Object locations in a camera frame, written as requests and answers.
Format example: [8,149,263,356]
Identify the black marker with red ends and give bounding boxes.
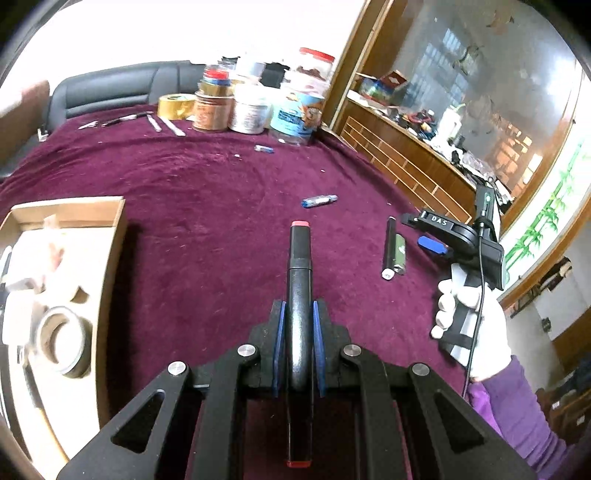
[286,220,314,469]

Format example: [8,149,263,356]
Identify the black electrical tape roll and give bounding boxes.
[31,306,92,379]

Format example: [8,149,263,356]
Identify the white USB wall charger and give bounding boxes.
[1,227,67,346]

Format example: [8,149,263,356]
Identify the purple sleeved right forearm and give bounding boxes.
[468,356,573,479]

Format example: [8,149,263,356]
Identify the white gloved right hand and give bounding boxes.
[430,278,512,382]

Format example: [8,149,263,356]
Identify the green lighter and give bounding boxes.
[394,234,407,275]

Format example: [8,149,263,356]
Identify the black pen with white tip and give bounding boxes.
[381,216,397,281]

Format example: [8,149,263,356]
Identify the blue patterned small pen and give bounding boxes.
[301,194,339,209]

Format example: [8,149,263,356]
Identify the wooden cabinet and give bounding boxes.
[328,1,590,310]

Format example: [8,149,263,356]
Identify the purple table cloth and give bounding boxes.
[1,119,463,410]

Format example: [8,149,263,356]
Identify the blue snack jar pink lid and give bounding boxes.
[270,90,325,145]

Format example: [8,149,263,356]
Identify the small blue battery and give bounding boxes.
[254,144,274,154]

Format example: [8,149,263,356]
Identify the red lid clear jar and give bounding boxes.
[295,47,335,82]

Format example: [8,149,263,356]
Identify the white plastic jar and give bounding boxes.
[229,84,270,135]

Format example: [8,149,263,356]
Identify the cardboard box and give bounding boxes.
[1,196,127,479]

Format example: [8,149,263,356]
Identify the small white tube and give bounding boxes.
[146,114,162,133]
[159,116,186,137]

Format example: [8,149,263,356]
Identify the orange label jar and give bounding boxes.
[192,92,235,131]

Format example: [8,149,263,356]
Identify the red lid gold jar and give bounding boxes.
[198,65,233,97]

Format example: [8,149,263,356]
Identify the yellow tape roll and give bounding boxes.
[157,93,197,120]

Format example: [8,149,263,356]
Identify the black pen at far edge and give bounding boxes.
[100,111,153,128]

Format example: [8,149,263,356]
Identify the small silver clip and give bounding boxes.
[78,120,99,130]

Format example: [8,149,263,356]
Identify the black leather sofa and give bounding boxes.
[1,61,205,180]

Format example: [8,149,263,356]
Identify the brown chair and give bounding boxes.
[1,80,50,165]

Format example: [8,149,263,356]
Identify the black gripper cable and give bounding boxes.
[460,221,487,400]

